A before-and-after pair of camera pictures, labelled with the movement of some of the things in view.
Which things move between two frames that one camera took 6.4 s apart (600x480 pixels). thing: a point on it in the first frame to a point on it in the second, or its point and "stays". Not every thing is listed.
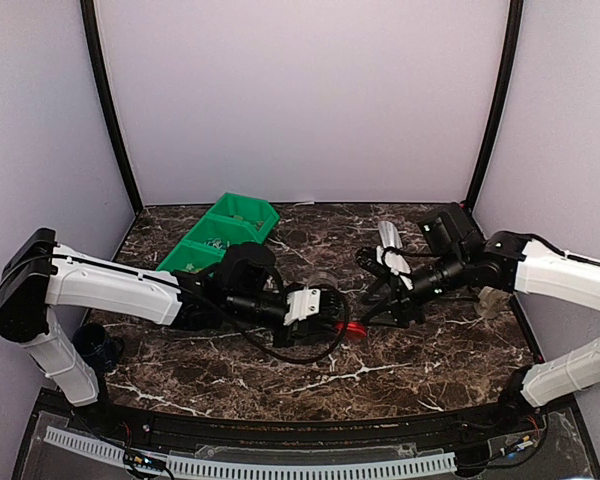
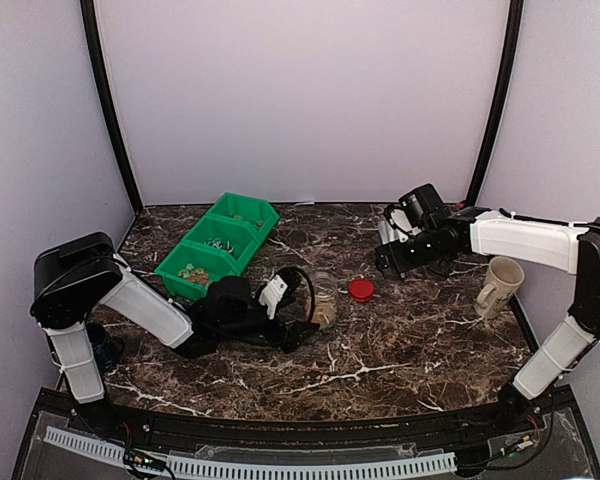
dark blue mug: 100,350 stays
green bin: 221,232 stays
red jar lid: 354,329 to 361,290
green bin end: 260,214 stays
